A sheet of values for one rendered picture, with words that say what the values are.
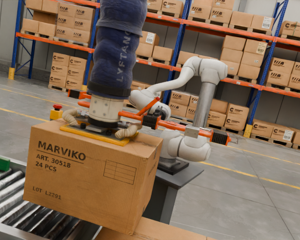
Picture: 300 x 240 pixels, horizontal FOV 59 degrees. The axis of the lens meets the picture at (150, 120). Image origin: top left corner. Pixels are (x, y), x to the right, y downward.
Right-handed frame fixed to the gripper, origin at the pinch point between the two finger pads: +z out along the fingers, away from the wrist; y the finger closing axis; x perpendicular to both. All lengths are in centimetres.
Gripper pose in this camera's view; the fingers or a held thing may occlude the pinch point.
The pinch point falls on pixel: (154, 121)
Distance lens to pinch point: 136.6
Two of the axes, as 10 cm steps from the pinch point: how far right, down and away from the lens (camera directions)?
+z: -1.8, 1.6, -9.7
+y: -2.1, 9.6, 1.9
